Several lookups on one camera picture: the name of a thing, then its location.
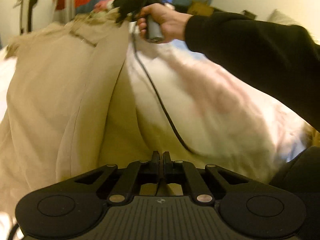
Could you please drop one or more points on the black sleeved right forearm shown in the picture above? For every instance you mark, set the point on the black sleeved right forearm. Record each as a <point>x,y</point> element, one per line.
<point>279,60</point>

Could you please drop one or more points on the person's right hand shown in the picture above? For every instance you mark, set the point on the person's right hand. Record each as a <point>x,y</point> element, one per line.
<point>172,23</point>

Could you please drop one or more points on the quilted cream pillow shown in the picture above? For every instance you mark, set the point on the quilted cream pillow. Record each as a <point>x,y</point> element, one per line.
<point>279,17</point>

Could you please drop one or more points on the yellow paper bag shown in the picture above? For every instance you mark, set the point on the yellow paper bag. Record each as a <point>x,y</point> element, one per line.
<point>200,8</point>

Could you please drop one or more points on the tan hooded sweatshirt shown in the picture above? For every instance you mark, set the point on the tan hooded sweatshirt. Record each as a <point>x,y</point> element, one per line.
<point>77,100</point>

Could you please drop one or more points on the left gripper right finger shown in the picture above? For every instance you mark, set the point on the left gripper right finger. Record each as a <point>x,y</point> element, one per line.
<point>187,175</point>

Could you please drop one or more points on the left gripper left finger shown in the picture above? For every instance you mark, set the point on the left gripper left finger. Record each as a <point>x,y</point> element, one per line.
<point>132,178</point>

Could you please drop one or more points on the pile of mixed clothes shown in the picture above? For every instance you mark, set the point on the pile of mixed clothes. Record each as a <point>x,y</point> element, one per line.
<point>105,5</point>

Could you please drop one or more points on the pastel bed duvet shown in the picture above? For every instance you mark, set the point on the pastel bed duvet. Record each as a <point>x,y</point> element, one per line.
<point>214,117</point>

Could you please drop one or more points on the black white upright appliance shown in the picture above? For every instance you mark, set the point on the black white upright appliance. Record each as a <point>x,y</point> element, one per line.
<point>28,5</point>

